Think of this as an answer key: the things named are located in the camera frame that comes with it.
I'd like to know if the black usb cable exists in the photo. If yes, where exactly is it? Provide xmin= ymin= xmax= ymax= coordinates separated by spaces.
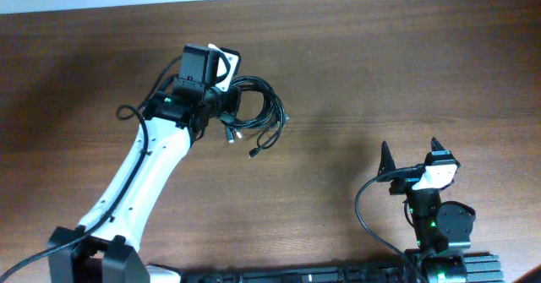
xmin=219 ymin=75 xmax=291 ymax=159

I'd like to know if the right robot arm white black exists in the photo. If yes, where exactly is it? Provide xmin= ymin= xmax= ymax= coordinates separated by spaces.
xmin=377 ymin=139 xmax=476 ymax=282

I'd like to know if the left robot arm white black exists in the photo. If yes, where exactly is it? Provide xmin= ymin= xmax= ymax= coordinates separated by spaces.
xmin=47 ymin=44 xmax=241 ymax=282

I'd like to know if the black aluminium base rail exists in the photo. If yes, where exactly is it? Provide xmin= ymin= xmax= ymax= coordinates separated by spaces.
xmin=181 ymin=254 xmax=505 ymax=283

